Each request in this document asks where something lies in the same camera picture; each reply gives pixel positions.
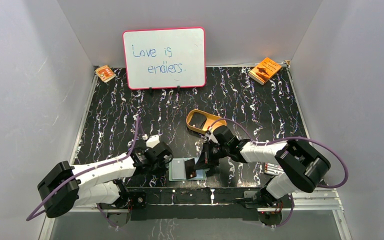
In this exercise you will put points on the orange book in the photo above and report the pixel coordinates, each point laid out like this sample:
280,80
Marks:
264,71

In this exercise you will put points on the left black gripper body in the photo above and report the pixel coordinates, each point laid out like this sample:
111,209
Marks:
165,158

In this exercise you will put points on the aluminium frame rail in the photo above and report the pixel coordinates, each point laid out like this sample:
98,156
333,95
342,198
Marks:
311,200

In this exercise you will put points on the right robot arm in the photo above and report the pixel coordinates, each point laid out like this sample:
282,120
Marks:
303,166

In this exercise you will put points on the grey card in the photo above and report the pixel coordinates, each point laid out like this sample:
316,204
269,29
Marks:
178,170

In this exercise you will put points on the mint green card holder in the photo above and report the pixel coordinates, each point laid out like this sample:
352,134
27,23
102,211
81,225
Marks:
201,174

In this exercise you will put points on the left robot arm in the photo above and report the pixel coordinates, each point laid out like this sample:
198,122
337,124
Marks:
67,186

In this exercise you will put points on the black credit card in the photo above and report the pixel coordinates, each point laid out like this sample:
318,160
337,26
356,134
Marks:
189,167

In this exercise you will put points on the pink framed whiteboard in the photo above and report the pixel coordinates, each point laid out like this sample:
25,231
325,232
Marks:
167,58

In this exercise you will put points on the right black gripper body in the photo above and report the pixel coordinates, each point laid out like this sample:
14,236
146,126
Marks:
219,151

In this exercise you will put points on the marker pen box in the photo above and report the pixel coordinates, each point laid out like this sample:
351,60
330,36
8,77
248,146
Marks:
273,169

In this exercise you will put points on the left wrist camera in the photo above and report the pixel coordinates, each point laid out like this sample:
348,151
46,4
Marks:
152,140

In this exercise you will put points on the card inside tray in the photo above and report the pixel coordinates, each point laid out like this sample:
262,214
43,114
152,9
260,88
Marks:
198,120

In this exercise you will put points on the small orange card box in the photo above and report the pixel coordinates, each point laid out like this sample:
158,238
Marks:
105,73

